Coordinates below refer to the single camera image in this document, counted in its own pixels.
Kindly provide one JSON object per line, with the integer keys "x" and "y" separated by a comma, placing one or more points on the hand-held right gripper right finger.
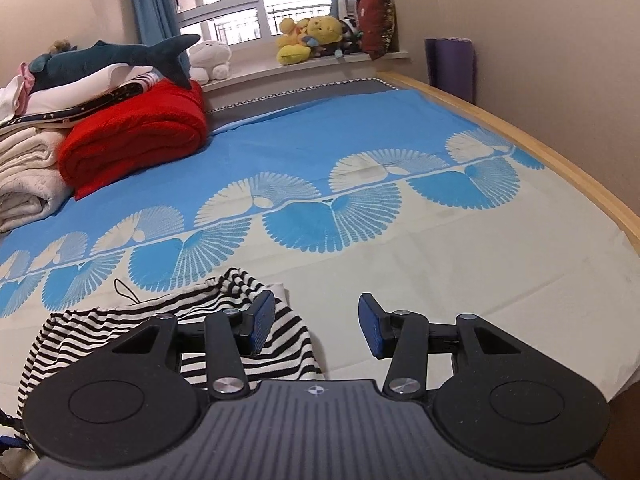
{"x": 372, "y": 327}

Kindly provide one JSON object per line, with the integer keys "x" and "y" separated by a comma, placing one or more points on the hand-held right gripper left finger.
{"x": 262, "y": 322}

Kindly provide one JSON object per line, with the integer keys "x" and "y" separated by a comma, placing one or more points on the striped hooded shirt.
{"x": 100, "y": 330}

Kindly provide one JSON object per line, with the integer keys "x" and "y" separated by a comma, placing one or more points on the blue patterned bed sheet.
{"x": 350, "y": 125}

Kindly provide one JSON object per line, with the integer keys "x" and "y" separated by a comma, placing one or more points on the red folded blanket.
{"x": 135, "y": 135}

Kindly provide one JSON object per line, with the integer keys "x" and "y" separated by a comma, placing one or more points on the grey trimmed mattress pad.
{"x": 310, "y": 94}

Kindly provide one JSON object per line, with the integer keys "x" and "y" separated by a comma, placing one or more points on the white window sill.
{"x": 300, "y": 72}

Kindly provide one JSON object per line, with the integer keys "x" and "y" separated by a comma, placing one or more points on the white textured folded blanket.
{"x": 30, "y": 195}

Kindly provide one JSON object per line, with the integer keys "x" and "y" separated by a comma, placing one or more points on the white plush toy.
{"x": 210, "y": 60}

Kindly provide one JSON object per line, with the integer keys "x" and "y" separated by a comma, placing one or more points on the purple bag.
{"x": 450, "y": 70}

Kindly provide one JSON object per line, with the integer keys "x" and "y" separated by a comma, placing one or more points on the dark patterned cloth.
{"x": 115, "y": 92}

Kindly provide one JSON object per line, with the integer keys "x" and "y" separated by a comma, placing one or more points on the yellow duck plush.
{"x": 292, "y": 42}

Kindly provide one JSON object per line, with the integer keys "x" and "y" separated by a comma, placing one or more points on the black and white plush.
{"x": 351, "y": 35}

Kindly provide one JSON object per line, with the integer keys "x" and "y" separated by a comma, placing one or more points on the white folded quilt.
{"x": 25, "y": 147}

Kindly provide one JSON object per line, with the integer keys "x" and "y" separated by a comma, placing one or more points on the yellow bear plush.
{"x": 325, "y": 32}

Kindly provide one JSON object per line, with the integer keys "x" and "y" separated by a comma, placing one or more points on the red cushion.
{"x": 375, "y": 20}

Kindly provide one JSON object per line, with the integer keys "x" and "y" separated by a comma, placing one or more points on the dark blue shark plush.
{"x": 100, "y": 60}

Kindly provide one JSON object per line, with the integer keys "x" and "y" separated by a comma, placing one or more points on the white ribbed object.
{"x": 347, "y": 9}

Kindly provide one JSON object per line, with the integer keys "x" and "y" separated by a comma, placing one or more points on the pink cloth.
{"x": 21, "y": 87}

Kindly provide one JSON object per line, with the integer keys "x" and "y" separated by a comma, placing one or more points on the brown plush toy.
{"x": 61, "y": 46}

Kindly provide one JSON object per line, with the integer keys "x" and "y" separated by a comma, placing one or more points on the wooden bed frame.
{"x": 550, "y": 155}

